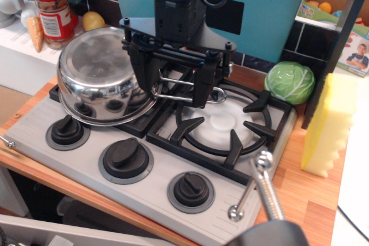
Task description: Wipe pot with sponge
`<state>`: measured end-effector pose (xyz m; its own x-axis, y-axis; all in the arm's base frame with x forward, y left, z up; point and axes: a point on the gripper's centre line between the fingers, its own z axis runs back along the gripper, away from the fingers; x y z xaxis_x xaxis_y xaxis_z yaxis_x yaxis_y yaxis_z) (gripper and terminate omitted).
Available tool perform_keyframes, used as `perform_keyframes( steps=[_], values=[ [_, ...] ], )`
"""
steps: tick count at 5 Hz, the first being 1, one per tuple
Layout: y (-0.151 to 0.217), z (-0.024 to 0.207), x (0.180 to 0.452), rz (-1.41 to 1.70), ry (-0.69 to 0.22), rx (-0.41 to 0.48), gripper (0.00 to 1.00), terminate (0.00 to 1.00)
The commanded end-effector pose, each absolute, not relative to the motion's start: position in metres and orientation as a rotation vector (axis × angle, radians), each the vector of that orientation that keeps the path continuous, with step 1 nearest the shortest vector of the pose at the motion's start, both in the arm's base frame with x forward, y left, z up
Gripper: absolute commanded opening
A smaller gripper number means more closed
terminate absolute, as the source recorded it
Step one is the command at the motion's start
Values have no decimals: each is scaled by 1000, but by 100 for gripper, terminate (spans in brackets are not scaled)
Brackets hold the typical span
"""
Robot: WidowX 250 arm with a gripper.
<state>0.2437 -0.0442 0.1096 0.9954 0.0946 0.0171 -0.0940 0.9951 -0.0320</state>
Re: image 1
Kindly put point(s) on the dark vertical post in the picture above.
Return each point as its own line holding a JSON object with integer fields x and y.
{"x": 343, "y": 28}

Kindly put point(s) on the yellow toy lemon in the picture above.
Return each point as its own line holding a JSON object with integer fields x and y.
{"x": 92, "y": 20}

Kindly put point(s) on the stainless steel pot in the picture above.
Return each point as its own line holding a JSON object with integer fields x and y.
{"x": 97, "y": 85}

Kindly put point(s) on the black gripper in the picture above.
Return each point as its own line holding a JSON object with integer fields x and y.
{"x": 202, "y": 39}

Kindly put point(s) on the toy box with boy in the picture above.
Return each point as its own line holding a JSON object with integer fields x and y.
{"x": 354, "y": 57}

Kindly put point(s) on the small metal rod left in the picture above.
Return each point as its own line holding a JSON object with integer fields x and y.
{"x": 7, "y": 143}

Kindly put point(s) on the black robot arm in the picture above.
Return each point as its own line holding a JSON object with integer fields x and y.
{"x": 191, "y": 13}

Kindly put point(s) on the red lid spice jar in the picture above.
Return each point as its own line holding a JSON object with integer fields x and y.
{"x": 57, "y": 22}

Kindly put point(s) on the orange toy fruit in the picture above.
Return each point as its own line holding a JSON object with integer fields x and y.
{"x": 325, "y": 7}

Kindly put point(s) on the middle black stove knob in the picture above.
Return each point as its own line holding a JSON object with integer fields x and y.
{"x": 126, "y": 162}

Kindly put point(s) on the silver metal clamp screw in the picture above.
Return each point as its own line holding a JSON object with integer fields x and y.
{"x": 260, "y": 165}

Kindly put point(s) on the grey toy stove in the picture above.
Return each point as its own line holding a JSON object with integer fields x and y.
{"x": 146, "y": 197}

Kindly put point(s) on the black stove knob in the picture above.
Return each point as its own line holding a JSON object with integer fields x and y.
{"x": 126, "y": 162}
{"x": 191, "y": 192}
{"x": 67, "y": 134}

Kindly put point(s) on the left black stove knob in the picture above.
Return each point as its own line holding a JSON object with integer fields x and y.
{"x": 67, "y": 134}

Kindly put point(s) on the grey panel bottom left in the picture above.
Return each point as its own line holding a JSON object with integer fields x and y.
{"x": 23, "y": 231}

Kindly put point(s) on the left black burner grate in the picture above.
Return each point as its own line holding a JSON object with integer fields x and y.
{"x": 141, "y": 125}

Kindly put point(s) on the grey toy faucet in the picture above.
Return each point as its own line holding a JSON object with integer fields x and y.
{"x": 9, "y": 9}

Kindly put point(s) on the right black burner grate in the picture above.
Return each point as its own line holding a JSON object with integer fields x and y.
{"x": 217, "y": 141}

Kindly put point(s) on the green toy cabbage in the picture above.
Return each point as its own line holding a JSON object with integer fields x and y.
{"x": 290, "y": 82}

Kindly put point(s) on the right black stove knob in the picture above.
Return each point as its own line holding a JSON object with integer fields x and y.
{"x": 191, "y": 192}

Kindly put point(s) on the black burner grate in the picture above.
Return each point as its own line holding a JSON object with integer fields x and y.
{"x": 141, "y": 125}
{"x": 217, "y": 141}

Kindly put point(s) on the toy ice cream cone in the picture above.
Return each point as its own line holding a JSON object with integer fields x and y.
{"x": 31, "y": 20}

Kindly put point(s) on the yellow sponge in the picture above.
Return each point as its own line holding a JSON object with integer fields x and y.
{"x": 328, "y": 130}

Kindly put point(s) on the large teal plastic bin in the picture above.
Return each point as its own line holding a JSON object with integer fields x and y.
{"x": 259, "y": 28}

